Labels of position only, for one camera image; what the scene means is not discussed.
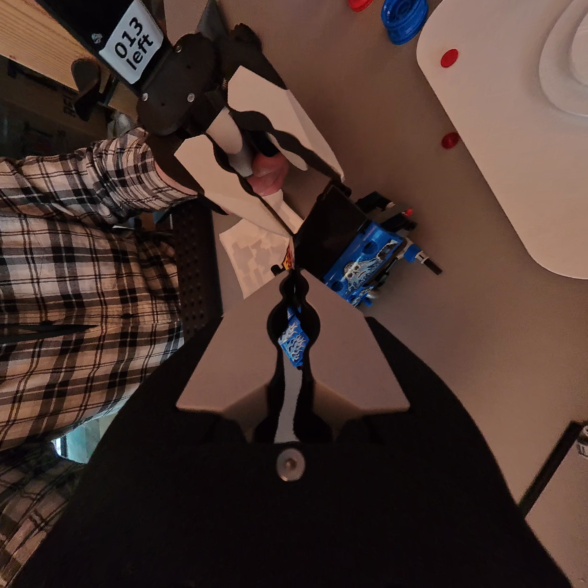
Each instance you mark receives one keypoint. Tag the grey desk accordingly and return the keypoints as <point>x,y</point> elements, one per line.
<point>459,349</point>

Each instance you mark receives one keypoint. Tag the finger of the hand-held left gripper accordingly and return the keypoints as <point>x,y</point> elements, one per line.
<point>211,170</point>
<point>285,115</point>

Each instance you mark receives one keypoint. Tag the person's plaid shirt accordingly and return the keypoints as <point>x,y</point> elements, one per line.
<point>73,331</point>

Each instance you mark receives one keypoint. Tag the person's left hand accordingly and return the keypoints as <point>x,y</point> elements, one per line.
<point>268,173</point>

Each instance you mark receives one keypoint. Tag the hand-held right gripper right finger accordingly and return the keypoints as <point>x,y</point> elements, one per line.
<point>363,367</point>

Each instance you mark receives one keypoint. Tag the blue black brick truck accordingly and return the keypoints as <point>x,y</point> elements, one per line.
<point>358,253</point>

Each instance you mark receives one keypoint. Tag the person's left forearm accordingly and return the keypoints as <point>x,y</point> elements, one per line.
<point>101,179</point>

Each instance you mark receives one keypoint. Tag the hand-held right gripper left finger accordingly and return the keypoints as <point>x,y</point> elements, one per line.
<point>225,367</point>

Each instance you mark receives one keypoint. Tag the small red stud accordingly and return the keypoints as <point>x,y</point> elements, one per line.
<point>450,140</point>
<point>448,58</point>

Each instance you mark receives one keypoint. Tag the white book stand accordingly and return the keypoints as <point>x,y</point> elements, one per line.
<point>524,138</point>

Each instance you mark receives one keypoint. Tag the dark perforated panel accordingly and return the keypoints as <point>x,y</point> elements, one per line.
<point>197,276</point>

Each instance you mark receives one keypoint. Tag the white sticker sheet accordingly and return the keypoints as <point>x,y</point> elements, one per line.
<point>253,257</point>

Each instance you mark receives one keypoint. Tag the blue wheel hub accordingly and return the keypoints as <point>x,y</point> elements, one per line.
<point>404,18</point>

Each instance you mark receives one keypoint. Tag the small red wheel hub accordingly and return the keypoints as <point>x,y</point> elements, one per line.
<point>360,4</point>

